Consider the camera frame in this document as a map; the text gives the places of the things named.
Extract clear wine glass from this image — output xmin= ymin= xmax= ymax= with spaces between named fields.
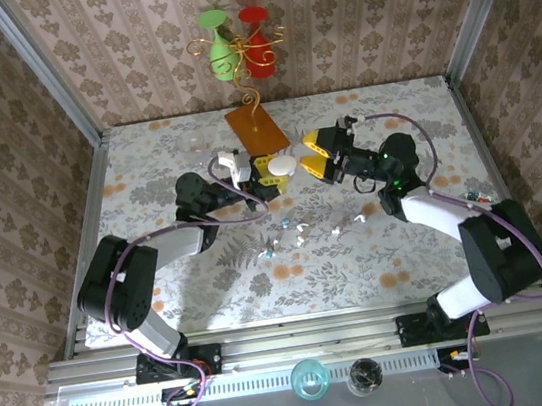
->
xmin=173 ymin=126 xmax=212 ymax=170

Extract red wine glass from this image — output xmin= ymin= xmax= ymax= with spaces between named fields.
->
xmin=237 ymin=3 xmax=281 ymax=82

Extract green wine glass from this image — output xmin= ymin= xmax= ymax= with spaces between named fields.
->
xmin=196 ymin=6 xmax=241 ymax=85

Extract patterned bowl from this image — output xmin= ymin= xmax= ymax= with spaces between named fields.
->
xmin=460 ymin=186 xmax=497 ymax=210

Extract teal drinking glass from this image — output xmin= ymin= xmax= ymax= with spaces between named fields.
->
xmin=287 ymin=355 xmax=334 ymax=404

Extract black connector block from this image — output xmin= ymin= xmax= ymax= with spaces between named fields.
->
xmin=435 ymin=343 xmax=479 ymax=376
xmin=159 ymin=381 xmax=206 ymax=406

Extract clear drinking glass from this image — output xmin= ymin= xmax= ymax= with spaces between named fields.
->
xmin=343 ymin=354 xmax=388 ymax=400

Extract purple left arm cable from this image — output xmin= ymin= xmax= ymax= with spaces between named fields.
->
xmin=86 ymin=148 xmax=298 ymax=406

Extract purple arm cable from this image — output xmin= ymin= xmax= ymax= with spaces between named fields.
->
xmin=362 ymin=92 xmax=542 ymax=406
xmin=86 ymin=148 xmax=298 ymax=406

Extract thin black cable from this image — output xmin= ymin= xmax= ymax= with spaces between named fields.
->
xmin=351 ymin=172 xmax=383 ymax=197

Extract gold wire holder, wooden base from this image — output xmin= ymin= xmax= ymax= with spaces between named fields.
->
xmin=184 ymin=23 xmax=306 ymax=172

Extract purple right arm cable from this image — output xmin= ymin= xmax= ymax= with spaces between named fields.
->
xmin=362 ymin=92 xmax=542 ymax=406

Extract aluminium table edge rail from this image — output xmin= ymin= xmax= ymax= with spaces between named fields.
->
xmin=443 ymin=60 xmax=542 ymax=301
xmin=32 ymin=132 xmax=139 ymax=362

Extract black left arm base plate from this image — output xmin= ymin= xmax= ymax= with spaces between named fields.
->
xmin=133 ymin=340 xmax=225 ymax=387

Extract wide aluminium extrusion rail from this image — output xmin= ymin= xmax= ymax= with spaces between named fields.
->
xmin=39 ymin=281 xmax=542 ymax=400

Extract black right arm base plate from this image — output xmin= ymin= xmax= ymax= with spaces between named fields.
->
xmin=395 ymin=302 xmax=491 ymax=348

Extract slotted metal cable duct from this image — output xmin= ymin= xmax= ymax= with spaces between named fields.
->
xmin=61 ymin=334 xmax=542 ymax=406

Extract aluminium frame post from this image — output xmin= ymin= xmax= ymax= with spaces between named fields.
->
xmin=434 ymin=0 xmax=542 ymax=86
xmin=0 ymin=0 xmax=107 ymax=160

